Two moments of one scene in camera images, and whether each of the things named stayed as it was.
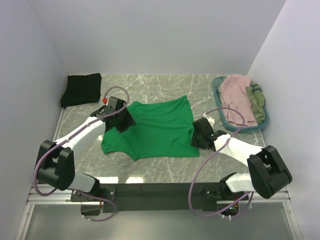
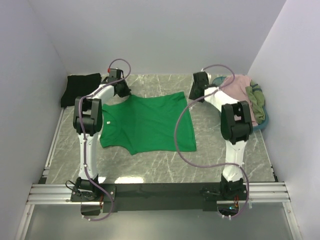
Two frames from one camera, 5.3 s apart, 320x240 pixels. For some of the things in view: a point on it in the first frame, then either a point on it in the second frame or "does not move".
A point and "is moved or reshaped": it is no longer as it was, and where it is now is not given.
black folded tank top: (81, 89) does not move
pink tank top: (235, 95) does not move
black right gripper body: (196, 140) -> (192, 94)
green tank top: (163, 128) is moved or reshaped
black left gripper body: (125, 120) -> (124, 89)
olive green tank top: (256, 95) does not move
